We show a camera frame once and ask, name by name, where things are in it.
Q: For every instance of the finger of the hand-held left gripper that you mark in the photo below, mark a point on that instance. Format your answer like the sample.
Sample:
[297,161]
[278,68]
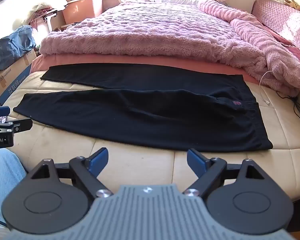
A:
[22,125]
[1,111]

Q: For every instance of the small folding table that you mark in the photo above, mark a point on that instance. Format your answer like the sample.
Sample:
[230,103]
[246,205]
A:
[50,22]

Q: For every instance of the cardboard box with blue print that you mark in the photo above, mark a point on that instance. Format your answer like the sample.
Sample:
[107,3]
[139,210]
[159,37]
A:
[12,80]

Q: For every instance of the black pants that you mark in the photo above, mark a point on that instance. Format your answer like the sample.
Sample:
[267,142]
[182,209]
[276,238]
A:
[140,120]

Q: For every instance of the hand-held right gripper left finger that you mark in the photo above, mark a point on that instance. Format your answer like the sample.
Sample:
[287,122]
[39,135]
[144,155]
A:
[100,161]

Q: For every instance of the salmon pink sheet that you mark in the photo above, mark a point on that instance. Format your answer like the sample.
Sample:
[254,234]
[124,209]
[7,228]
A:
[115,58]

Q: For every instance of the pile of white clothes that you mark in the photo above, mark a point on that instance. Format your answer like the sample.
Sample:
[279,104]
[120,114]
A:
[47,3]

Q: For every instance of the pink quilted headboard cover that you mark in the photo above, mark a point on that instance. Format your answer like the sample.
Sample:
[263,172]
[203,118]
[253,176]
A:
[285,20]

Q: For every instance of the dark pink sheet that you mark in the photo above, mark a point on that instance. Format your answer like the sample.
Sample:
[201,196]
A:
[298,52]

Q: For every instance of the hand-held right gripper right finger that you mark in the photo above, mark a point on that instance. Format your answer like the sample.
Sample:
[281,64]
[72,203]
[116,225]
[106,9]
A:
[196,162]

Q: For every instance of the cream mattress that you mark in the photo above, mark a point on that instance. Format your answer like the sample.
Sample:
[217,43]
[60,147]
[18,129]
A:
[145,165]

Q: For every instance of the pink fluffy blanket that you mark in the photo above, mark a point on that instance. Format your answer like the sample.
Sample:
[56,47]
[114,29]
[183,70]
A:
[152,30]

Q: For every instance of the person's leg in jeans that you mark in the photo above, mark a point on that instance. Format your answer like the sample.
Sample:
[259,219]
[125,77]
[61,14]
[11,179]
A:
[2,180]

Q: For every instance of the stuffed toy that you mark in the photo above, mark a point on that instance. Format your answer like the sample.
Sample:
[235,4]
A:
[295,5]

